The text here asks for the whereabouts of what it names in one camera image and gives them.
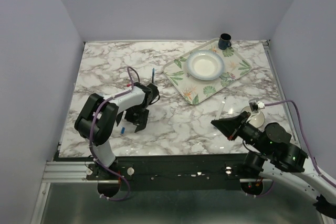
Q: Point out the white marker pen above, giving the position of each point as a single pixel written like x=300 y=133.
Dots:
x=220 y=110

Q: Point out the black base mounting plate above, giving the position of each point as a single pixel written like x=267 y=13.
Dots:
x=182 y=172

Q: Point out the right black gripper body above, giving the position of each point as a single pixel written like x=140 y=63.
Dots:
x=249 y=134

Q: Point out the white blue rimmed bowl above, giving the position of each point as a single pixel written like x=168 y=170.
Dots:
x=205 y=65

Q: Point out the floral serving tray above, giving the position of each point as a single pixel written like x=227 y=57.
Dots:
x=195 y=91

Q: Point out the small white dark-rimmed bowl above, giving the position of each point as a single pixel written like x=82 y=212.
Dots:
x=257 y=118

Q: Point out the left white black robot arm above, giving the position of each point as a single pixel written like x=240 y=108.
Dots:
x=98 y=117

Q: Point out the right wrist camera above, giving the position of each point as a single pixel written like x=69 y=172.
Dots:
x=255 y=104

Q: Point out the dark blue mug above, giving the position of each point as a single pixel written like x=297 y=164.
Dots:
x=224 y=41

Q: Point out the blue gel pen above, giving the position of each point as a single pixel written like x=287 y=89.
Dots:
x=152 y=75

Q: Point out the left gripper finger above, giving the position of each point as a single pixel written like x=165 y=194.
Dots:
x=141 y=124
x=130 y=116

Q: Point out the aluminium frame rail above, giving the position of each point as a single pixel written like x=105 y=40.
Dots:
x=281 y=90

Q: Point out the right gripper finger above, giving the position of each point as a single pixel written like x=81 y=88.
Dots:
x=231 y=122
x=228 y=132

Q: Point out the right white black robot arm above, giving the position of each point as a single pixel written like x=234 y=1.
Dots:
x=276 y=158

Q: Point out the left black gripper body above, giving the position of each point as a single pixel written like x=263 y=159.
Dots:
x=140 y=111

